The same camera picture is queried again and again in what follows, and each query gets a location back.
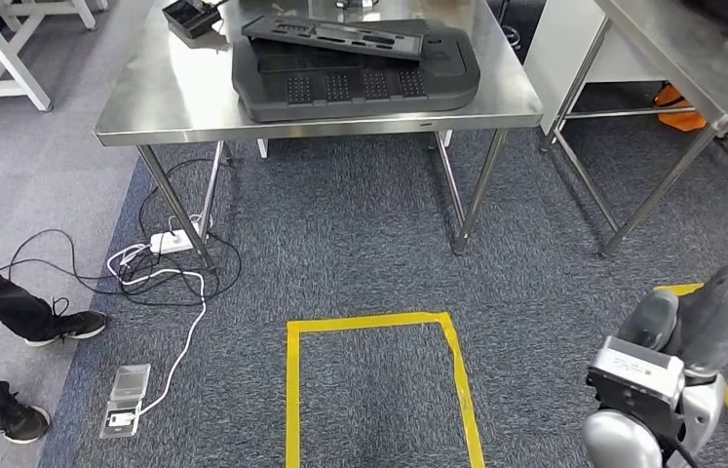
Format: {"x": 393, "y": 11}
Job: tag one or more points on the black charger with yellow label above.
{"x": 192, "y": 16}

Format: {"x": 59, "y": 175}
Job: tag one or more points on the orange object under table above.
{"x": 680, "y": 116}

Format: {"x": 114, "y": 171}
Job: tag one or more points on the white cabinet panel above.
{"x": 557, "y": 39}

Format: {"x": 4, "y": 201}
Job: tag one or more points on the stainless steel workbench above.
{"x": 163, "y": 97}

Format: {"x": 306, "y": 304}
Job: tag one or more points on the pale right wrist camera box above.
{"x": 638, "y": 368}

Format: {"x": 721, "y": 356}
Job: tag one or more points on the long black plastic panel part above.
{"x": 337, "y": 35}

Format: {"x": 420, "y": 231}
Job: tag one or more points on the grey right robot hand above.
{"x": 725, "y": 323}

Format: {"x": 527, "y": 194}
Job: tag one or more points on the black plastic engine cover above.
{"x": 350, "y": 97}

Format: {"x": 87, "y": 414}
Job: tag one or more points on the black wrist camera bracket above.
{"x": 635, "y": 407}

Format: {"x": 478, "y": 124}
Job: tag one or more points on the steel frame table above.
{"x": 673, "y": 58}

